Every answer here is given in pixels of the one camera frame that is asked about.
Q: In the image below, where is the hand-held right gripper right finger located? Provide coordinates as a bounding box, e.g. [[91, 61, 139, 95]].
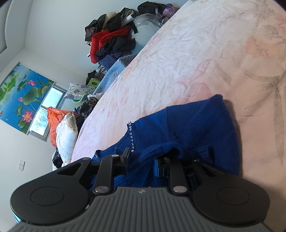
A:
[[154, 157, 224, 194]]

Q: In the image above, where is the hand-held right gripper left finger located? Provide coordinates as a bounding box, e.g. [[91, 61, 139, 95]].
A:
[[52, 147, 131, 194]]

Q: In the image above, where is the blue beaded sweater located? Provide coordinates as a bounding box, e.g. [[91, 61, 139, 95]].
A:
[[90, 94, 241, 190]]

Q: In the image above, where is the pile of dark clothes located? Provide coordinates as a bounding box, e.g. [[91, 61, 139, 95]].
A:
[[84, 7, 137, 67]]

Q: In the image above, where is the black white patterned cloth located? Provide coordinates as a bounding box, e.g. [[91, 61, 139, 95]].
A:
[[52, 149, 63, 169]]

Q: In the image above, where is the white quilted pillow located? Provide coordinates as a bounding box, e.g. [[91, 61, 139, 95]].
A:
[[55, 112, 78, 164]]

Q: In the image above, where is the leopard print cloth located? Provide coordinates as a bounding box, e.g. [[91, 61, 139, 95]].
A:
[[79, 97, 99, 119]]

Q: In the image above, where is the orange plastic bag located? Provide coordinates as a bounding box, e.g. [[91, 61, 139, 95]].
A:
[[47, 106, 79, 148]]

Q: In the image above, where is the grey floral pillow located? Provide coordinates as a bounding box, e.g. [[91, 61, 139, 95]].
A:
[[63, 83, 97, 101]]

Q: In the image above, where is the window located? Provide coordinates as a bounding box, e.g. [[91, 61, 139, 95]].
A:
[[29, 85, 68, 141]]

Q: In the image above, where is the green plastic stool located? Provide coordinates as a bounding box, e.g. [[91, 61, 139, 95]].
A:
[[72, 77, 100, 104]]

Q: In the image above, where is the light blue blanket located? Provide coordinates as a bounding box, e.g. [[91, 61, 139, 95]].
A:
[[92, 54, 138, 97]]

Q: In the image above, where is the lotus print window blind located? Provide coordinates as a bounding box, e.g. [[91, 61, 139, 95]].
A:
[[0, 62, 55, 135]]

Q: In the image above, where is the pink floral blanket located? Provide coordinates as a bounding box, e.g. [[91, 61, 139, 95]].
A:
[[70, 0, 286, 192]]

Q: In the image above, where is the red fuzzy garment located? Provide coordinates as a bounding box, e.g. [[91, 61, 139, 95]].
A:
[[90, 25, 131, 64]]

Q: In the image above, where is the clear plastic bag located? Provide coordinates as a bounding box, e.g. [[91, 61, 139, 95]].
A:
[[134, 13, 162, 29]]

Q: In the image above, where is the purple bag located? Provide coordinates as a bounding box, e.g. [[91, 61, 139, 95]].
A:
[[161, 4, 179, 19]]

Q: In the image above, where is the black bag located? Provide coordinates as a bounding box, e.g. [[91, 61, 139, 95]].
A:
[[137, 1, 167, 16]]

